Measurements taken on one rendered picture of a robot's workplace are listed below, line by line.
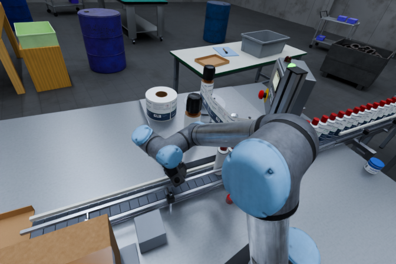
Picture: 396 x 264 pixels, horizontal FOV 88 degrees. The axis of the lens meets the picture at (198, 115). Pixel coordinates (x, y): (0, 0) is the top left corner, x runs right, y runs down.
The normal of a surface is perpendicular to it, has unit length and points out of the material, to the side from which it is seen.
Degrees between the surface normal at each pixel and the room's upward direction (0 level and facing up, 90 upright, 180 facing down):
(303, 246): 7
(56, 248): 0
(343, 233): 0
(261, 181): 86
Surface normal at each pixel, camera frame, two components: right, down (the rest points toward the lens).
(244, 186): -0.72, 0.27
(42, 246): 0.09, -0.80
